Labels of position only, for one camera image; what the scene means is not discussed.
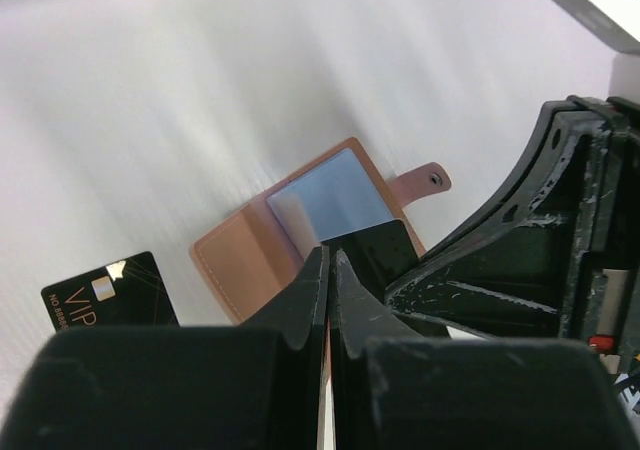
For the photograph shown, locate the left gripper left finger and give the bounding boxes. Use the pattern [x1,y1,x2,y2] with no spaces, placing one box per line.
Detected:
[1,247,330,449]

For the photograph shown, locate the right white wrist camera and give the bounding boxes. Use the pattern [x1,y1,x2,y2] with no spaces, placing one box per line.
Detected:
[551,0,639,103]

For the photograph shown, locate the brown leather card holder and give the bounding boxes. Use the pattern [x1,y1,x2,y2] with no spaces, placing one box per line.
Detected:
[190,137,452,323]

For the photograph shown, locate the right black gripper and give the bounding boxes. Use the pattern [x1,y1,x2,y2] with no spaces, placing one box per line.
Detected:
[385,95,639,385]

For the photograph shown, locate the black credit card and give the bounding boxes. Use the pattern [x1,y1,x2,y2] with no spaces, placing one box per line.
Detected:
[41,251,179,331]
[323,219,419,301]

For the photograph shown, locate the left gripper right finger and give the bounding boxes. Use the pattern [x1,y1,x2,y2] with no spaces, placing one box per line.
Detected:
[329,251,639,449]

